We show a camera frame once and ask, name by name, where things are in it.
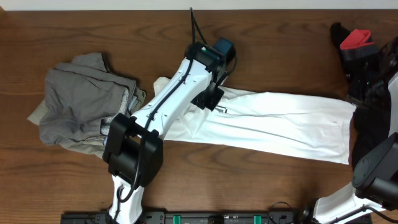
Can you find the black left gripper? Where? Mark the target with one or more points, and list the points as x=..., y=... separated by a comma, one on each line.
x=207, y=98

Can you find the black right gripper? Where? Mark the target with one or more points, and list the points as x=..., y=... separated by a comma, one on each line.
x=354, y=94

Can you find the white printed t-shirt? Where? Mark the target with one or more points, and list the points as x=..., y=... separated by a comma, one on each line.
x=308, y=127

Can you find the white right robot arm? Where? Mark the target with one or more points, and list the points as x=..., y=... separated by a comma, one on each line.
x=373, y=187

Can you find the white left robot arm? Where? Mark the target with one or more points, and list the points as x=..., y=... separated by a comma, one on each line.
x=134, y=147

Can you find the black garment with red collar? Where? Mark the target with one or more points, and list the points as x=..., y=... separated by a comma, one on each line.
x=368, y=70

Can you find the grey folded garment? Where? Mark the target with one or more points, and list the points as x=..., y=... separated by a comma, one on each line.
x=82, y=97

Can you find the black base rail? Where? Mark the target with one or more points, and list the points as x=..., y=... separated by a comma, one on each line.
x=199, y=217

